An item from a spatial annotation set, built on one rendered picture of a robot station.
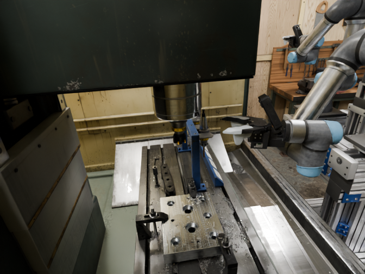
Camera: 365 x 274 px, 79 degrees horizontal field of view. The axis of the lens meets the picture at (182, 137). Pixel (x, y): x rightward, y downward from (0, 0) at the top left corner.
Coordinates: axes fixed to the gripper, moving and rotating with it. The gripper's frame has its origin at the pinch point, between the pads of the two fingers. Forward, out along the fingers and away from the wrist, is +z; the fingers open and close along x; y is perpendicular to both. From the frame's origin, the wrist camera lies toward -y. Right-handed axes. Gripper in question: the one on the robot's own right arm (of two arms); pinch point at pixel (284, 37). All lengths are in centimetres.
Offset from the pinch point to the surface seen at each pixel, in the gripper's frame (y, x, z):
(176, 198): 42, -127, -86
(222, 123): 56, -64, -3
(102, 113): 25, -155, 13
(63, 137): 2, -161, -77
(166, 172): 45, -126, -60
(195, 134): 21, -109, -73
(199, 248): 42, -127, -113
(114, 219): 74, -164, -49
